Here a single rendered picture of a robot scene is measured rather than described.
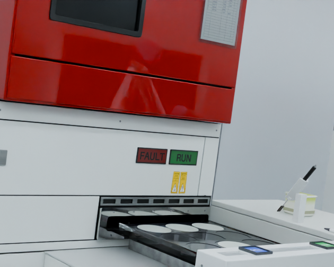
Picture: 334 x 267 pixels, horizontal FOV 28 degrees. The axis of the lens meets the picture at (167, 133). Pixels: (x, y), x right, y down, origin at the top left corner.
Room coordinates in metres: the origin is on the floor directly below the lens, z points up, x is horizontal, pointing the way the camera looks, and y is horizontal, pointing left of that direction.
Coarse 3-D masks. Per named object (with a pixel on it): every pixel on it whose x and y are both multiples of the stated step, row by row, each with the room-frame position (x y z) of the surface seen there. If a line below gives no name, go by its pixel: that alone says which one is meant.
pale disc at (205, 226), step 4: (192, 224) 2.06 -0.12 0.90; (196, 224) 2.07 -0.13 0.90; (200, 224) 2.08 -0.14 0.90; (204, 224) 2.09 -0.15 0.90; (208, 224) 2.10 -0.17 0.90; (204, 228) 2.02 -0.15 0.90; (208, 228) 2.03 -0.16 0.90; (212, 228) 2.03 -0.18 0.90; (216, 228) 2.04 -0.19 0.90; (220, 228) 2.05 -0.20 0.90
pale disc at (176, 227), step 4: (168, 224) 2.01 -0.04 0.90; (172, 224) 2.02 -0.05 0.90; (176, 224) 2.03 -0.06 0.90; (172, 228) 1.95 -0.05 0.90; (176, 228) 1.96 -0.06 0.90; (180, 228) 1.97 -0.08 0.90; (184, 228) 1.98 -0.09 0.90; (188, 228) 1.98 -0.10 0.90; (192, 228) 1.99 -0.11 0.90; (196, 228) 2.00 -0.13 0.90
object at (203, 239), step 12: (228, 228) 2.07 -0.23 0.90; (168, 240) 1.78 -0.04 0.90; (180, 240) 1.81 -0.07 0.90; (192, 240) 1.83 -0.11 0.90; (204, 240) 1.84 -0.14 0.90; (216, 240) 1.87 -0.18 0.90; (228, 240) 1.89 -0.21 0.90; (240, 240) 1.91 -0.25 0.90; (252, 240) 1.94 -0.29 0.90; (264, 240) 1.95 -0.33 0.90
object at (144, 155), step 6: (144, 150) 2.00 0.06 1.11; (150, 150) 2.02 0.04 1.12; (156, 150) 2.03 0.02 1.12; (162, 150) 2.05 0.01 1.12; (138, 156) 1.99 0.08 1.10; (144, 156) 2.00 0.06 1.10; (150, 156) 2.02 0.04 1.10; (156, 156) 2.03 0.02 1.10; (162, 156) 2.05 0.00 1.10; (156, 162) 2.04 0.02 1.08; (162, 162) 2.05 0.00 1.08
